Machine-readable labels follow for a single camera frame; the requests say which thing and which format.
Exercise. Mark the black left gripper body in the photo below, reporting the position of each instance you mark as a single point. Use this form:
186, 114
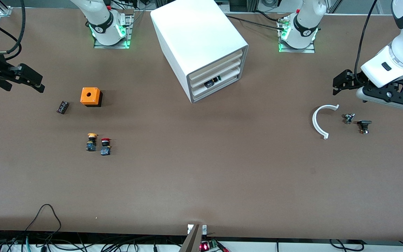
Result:
354, 79

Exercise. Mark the white plastic drawer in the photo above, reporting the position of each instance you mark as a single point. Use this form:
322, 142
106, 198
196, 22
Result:
215, 64
230, 79
215, 73

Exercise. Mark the green mushroom push button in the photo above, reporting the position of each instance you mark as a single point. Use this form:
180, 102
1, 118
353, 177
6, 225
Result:
211, 83

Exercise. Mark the yellow mushroom push button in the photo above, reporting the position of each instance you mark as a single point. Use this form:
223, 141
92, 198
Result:
91, 141

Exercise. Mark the red mushroom push button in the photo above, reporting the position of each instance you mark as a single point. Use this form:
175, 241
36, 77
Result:
105, 147

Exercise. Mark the white drawer cabinet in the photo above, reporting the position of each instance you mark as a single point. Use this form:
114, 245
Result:
194, 31

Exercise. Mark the dark cylindrical capacitor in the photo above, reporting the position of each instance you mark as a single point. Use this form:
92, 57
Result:
62, 107

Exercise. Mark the white curved plastic piece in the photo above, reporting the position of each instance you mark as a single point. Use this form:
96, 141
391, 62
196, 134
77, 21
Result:
315, 122

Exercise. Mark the circuit board with red LED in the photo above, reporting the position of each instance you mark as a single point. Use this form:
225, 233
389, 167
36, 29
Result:
208, 245

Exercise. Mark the aluminium profile bar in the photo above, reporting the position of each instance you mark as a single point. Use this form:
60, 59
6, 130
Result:
191, 241

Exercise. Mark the small silver switch component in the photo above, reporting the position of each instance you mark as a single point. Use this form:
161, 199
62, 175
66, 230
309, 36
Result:
348, 118

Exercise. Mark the small black switch component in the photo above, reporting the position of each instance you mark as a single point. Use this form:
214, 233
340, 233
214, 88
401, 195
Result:
363, 125

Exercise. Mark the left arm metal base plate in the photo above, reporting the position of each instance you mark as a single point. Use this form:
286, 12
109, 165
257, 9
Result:
297, 50

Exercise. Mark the orange button enclosure box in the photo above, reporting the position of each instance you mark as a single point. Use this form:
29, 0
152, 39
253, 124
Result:
90, 95

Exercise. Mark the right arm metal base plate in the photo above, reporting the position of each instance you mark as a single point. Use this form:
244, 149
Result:
128, 31

